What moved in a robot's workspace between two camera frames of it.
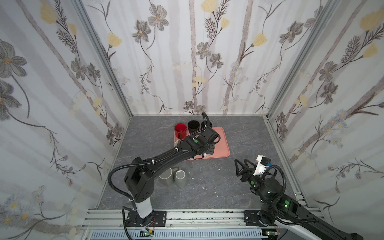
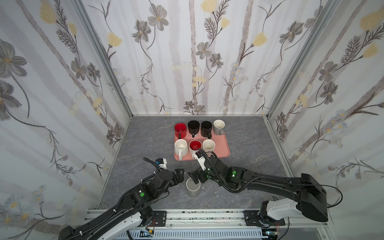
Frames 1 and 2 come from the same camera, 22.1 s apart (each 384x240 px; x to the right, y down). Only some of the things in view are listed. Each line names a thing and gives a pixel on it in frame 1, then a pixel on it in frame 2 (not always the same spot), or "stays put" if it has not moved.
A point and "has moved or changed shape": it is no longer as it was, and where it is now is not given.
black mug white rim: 205,124 stays put
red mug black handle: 180,130 stays put
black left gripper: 212,149 → 180,179
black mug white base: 193,125 stays put
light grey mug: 180,179 has moved or changed shape
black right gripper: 246,173 → 197,176
